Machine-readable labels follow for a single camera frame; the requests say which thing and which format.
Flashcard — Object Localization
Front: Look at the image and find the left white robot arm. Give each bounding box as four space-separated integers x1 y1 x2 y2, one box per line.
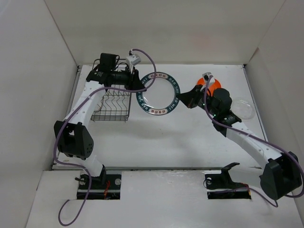
53 52 146 189

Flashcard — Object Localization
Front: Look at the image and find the orange plate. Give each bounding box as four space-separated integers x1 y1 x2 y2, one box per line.
197 78 221 96

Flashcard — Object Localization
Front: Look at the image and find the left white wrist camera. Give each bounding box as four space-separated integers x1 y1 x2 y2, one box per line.
125 49 141 69

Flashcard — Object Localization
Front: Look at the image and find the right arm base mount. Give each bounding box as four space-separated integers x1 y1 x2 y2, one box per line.
203 162 251 200

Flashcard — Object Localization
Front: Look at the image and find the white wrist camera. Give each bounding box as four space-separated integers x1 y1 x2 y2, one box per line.
125 49 141 69
202 72 215 86

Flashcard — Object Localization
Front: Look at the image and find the clear glass plate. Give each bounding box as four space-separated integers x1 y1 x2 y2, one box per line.
231 97 256 121

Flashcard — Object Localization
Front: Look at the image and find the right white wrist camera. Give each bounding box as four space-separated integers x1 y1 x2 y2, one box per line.
202 72 215 86

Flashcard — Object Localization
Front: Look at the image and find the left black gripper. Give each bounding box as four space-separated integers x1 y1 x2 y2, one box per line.
110 66 146 93

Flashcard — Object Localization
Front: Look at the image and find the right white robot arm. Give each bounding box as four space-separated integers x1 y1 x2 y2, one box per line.
177 85 304 200

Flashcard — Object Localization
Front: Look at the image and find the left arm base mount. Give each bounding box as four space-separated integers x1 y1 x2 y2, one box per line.
75 170 122 200

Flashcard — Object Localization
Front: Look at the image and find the white plate green rim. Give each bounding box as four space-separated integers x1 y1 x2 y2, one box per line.
136 72 181 116

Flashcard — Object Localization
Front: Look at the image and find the grey wire dish rack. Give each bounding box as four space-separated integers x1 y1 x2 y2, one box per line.
91 56 131 122

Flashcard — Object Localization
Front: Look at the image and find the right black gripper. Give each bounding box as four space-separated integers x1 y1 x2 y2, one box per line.
176 84 219 117

